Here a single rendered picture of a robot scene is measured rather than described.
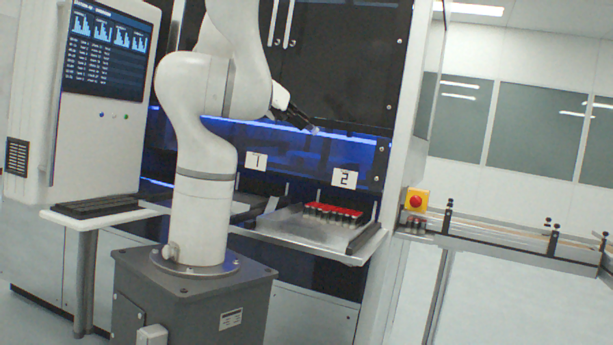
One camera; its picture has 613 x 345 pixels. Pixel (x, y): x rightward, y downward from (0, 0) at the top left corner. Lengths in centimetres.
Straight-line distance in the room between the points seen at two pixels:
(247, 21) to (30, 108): 88
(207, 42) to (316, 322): 105
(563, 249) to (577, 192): 466
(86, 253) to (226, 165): 111
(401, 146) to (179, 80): 82
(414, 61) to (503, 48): 479
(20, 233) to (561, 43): 607
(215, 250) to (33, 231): 172
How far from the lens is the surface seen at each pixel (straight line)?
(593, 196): 627
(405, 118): 139
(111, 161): 166
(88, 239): 184
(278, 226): 112
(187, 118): 80
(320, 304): 155
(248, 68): 79
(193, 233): 83
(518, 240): 153
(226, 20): 77
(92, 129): 157
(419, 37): 143
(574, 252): 157
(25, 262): 257
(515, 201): 607
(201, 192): 81
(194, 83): 80
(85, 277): 190
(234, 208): 130
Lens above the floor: 117
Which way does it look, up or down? 6 degrees down
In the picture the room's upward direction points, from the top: 9 degrees clockwise
